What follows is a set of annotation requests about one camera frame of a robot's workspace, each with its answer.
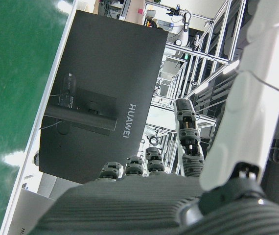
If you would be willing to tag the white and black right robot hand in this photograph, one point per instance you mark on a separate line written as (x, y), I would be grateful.
(129, 208)

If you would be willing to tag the silver laptop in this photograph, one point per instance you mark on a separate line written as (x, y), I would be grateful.
(29, 210)

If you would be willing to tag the black Huawei monitor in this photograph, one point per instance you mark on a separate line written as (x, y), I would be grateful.
(110, 61)

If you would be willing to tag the green conveyor belt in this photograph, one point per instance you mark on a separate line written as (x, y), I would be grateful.
(7, 73)

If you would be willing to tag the aluminium rack frame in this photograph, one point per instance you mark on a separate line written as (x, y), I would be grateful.
(217, 58)

